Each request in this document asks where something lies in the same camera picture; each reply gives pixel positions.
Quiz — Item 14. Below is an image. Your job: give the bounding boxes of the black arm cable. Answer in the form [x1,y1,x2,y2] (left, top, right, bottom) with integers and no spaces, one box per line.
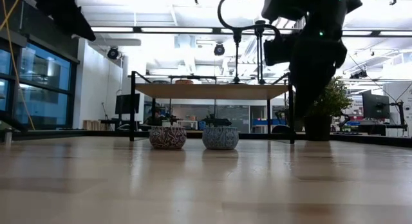
[217,0,286,41]

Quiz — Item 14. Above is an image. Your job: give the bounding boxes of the black computer monitor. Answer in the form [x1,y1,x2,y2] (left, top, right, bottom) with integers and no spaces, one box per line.
[115,93,142,115]
[361,89,391,120]

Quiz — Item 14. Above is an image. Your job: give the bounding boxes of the round black ceiling lamp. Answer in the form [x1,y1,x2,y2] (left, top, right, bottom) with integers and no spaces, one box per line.
[106,46,120,61]
[213,42,226,57]

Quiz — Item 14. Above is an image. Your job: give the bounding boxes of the black track spotlight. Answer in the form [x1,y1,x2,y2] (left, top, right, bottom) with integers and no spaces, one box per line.
[350,69,368,80]

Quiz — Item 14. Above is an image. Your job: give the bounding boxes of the large dark-framed window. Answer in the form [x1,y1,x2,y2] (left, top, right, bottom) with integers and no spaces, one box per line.
[0,40,78,130]

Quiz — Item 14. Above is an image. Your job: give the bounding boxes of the black metal candlestick holder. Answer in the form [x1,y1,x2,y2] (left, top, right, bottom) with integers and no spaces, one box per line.
[255,19,267,86]
[252,24,261,86]
[230,28,245,86]

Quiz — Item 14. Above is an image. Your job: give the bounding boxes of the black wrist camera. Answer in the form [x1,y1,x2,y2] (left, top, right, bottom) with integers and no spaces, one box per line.
[263,33,292,68]

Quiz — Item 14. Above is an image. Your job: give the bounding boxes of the green potted plant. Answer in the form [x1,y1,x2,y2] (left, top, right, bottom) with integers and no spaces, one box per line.
[304,76,354,142]

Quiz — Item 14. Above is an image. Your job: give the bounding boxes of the yellow hanging cable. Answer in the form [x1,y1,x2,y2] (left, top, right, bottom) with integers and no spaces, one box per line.
[0,0,36,131]

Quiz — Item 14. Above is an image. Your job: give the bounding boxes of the wooden shelf with black legs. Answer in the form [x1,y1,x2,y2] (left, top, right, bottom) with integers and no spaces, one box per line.
[128,70,296,145]

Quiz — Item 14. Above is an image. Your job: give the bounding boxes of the person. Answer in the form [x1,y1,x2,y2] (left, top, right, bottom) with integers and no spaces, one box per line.
[148,107,164,127]

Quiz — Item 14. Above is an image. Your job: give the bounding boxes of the blue storage bin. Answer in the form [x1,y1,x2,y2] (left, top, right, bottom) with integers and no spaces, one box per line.
[252,118,278,127]

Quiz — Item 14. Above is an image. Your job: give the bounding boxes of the purple patterned candle bowl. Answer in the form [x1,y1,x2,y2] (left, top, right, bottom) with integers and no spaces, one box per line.
[148,126,187,151]

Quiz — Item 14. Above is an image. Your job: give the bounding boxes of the wooden crates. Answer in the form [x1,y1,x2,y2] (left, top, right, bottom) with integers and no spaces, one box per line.
[82,119,109,131]

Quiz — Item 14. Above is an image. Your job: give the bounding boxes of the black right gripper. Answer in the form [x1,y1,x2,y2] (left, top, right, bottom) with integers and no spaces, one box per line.
[288,21,349,121]

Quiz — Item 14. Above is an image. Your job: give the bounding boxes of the small grey post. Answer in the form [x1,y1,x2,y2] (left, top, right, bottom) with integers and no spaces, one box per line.
[3,127,14,146]

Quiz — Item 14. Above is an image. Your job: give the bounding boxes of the blue patterned candle bowl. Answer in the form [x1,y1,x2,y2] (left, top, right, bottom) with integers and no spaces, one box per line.
[201,126,239,151]

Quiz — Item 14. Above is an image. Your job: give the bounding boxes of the dark office chair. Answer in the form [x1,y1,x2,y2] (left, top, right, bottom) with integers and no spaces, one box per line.
[271,124,291,135]

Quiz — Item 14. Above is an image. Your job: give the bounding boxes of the long ceiling light bar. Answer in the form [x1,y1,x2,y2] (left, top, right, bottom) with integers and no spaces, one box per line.
[89,25,412,38]

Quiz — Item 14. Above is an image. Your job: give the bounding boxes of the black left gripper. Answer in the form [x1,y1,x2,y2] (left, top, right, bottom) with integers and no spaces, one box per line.
[27,0,97,42]

